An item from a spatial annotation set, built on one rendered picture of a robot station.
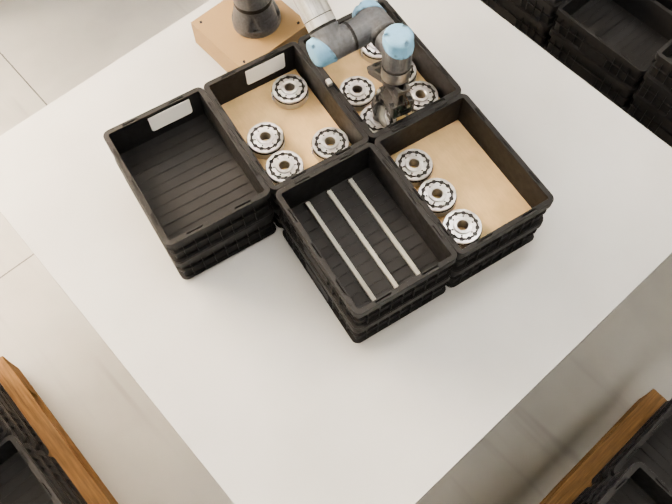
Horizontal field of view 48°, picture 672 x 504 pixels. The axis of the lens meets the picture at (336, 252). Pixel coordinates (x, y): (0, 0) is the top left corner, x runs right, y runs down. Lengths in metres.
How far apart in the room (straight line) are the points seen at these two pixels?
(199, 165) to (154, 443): 1.05
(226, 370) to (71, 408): 0.95
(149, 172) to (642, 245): 1.38
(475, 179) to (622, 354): 1.07
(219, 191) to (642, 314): 1.65
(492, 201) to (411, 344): 0.44
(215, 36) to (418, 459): 1.39
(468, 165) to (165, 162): 0.84
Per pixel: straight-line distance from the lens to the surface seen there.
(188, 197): 2.08
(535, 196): 2.03
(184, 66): 2.50
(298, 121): 2.17
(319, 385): 1.97
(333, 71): 2.27
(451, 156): 2.12
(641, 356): 2.92
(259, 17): 2.36
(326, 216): 2.00
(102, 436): 2.78
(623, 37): 3.13
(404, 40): 1.85
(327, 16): 1.89
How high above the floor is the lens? 2.60
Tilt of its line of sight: 65 degrees down
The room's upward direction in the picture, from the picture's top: 1 degrees counter-clockwise
